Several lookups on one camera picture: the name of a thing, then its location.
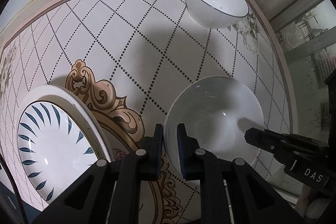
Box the white bowl red flowers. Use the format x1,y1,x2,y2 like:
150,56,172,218
163,76,264,173

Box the blue leaf pattern plate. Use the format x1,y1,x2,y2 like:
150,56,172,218
17,101,98,203

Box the white bowl dark rim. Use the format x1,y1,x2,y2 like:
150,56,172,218
186,0,249,29

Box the plain white plate underneath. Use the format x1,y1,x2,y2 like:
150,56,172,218
16,85,114,201

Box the glass sliding door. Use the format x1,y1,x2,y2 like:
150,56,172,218
270,0,335,142

